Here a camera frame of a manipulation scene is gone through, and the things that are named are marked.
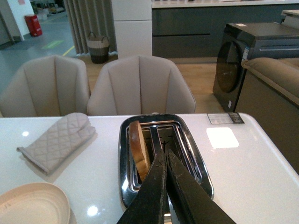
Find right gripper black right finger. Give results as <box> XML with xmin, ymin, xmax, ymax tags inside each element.
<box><xmin>166</xmin><ymin>150</ymin><xmax>235</xmax><ymax>224</ymax></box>

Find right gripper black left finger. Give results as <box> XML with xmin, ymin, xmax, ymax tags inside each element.
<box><xmin>118</xmin><ymin>151</ymin><xmax>167</xmax><ymax>224</ymax></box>

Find toasted bread slice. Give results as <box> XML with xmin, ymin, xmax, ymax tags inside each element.
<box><xmin>129</xmin><ymin>120</ymin><xmax>151</xmax><ymax>182</ymax></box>

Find cream chrome two-slot toaster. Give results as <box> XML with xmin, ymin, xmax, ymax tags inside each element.
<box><xmin>119</xmin><ymin>114</ymin><xmax>214</xmax><ymax>217</ymax></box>

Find info card on table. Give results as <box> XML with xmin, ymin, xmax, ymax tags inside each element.
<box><xmin>207</xmin><ymin>112</ymin><xmax>244</xmax><ymax>124</ymax></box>

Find cream round plate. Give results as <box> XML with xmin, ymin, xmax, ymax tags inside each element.
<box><xmin>0</xmin><ymin>182</ymin><xmax>71</xmax><ymax>224</ymax></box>

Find grey quilted oven mitt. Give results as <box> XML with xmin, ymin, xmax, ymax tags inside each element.
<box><xmin>17</xmin><ymin>112</ymin><xmax>96</xmax><ymax>174</ymax></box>

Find beige upholstered chair right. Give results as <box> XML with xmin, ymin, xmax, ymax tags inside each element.
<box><xmin>87</xmin><ymin>55</ymin><xmax>196</xmax><ymax>116</ymax></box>

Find beige upholstered chair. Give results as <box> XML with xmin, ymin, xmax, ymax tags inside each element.
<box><xmin>87</xmin><ymin>55</ymin><xmax>196</xmax><ymax>116</ymax></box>
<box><xmin>0</xmin><ymin>55</ymin><xmax>90</xmax><ymax>117</ymax></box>

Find beige sofa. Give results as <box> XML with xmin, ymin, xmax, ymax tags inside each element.
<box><xmin>235</xmin><ymin>57</ymin><xmax>299</xmax><ymax>172</ymax></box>

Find beige upholstered chair left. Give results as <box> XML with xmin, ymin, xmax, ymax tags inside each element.
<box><xmin>0</xmin><ymin>55</ymin><xmax>90</xmax><ymax>117</ymax></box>

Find black front-load washing machine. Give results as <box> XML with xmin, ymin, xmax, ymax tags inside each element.
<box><xmin>212</xmin><ymin>22</ymin><xmax>299</xmax><ymax>113</ymax></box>

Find dark grey kitchen counter cabinet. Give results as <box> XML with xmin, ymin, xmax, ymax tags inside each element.
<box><xmin>151</xmin><ymin>0</ymin><xmax>299</xmax><ymax>58</ymax></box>

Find white pillar cabinet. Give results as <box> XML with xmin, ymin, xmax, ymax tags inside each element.
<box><xmin>111</xmin><ymin>0</ymin><xmax>152</xmax><ymax>58</ymax></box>

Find beige pleated curtain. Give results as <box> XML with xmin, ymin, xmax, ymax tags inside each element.
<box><xmin>64</xmin><ymin>0</ymin><xmax>116</xmax><ymax>54</ymax></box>

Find woven laundry basket with handles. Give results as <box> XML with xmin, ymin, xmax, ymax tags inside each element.
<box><xmin>87</xmin><ymin>31</ymin><xmax>110</xmax><ymax>64</ymax></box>

